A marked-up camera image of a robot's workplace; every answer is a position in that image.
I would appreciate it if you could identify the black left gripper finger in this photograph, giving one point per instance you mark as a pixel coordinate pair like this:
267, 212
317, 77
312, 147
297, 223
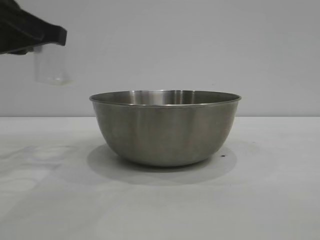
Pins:
30, 27
23, 51

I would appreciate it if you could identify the clear plastic measuring cup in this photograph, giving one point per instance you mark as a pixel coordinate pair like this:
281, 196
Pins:
50, 67

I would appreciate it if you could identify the stainless steel mixing bowl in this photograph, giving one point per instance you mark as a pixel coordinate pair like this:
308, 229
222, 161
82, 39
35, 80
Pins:
162, 130

